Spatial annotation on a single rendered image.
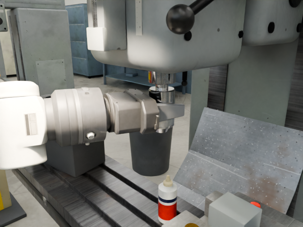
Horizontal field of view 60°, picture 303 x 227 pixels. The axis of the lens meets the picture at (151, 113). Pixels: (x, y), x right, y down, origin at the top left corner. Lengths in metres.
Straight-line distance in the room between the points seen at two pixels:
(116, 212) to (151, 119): 0.31
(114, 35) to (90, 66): 7.41
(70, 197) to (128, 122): 0.36
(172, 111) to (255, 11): 0.21
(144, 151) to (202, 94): 1.67
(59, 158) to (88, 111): 0.44
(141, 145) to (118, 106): 2.08
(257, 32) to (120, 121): 0.26
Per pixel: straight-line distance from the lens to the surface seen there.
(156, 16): 0.33
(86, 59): 7.72
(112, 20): 0.36
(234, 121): 0.81
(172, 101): 0.45
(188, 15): 0.28
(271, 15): 0.49
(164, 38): 0.33
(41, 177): 0.83
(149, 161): 2.53
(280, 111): 0.76
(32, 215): 2.36
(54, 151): 0.83
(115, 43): 0.36
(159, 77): 0.43
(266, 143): 0.77
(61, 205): 0.70
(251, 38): 0.48
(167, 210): 0.59
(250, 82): 0.78
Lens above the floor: 1.37
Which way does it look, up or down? 18 degrees down
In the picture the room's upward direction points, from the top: straight up
